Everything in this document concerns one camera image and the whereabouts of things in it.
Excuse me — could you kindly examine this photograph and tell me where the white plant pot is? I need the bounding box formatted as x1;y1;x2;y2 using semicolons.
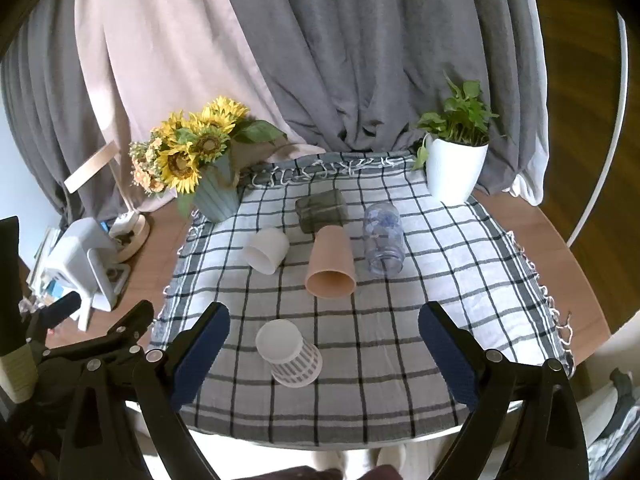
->
424;132;489;205

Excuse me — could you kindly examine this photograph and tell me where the sunflower bouquet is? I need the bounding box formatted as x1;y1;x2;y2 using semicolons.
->
129;96;288;216

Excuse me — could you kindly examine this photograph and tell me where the plain white cup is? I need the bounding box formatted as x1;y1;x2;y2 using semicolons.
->
243;228;291;276

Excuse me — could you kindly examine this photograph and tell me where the white curtain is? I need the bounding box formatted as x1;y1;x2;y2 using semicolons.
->
502;0;547;207

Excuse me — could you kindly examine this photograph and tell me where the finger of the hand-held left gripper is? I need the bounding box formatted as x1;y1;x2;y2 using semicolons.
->
42;300;156;378
20;291;82;343

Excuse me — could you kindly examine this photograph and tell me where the checked tablecloth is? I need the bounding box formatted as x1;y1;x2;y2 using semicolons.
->
147;150;576;448

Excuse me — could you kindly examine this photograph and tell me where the dark green cup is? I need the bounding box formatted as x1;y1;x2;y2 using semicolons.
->
295;190;349;234

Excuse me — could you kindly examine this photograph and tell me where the white appliance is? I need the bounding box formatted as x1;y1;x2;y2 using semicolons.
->
47;217;132;332

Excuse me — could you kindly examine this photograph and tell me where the white curved pole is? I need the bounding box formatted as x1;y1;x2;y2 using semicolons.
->
567;12;629;248

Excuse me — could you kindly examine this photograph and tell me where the pink curtain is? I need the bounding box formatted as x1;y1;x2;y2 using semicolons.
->
75;0;326;216

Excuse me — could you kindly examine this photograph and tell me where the white slotted cup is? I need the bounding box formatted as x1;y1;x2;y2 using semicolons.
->
255;319;323;389

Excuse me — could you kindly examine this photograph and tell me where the blue-green ribbed vase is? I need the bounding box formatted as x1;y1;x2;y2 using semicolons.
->
192;152;242;223

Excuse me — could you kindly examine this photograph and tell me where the dark cloth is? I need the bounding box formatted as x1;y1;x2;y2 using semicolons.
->
587;366;640;466

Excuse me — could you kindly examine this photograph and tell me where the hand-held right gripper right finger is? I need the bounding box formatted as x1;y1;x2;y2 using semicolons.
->
418;302;587;480

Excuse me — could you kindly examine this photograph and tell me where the tan cup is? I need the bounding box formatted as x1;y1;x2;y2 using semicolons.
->
305;225;357;299

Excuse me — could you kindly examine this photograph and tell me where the grey curtain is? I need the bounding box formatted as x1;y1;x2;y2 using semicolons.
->
0;0;551;233

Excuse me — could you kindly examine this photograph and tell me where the green leafy plant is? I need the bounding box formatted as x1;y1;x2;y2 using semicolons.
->
412;72;511;171

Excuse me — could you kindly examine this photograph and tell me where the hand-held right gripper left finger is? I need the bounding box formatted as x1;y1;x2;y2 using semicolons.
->
60;302;232;480

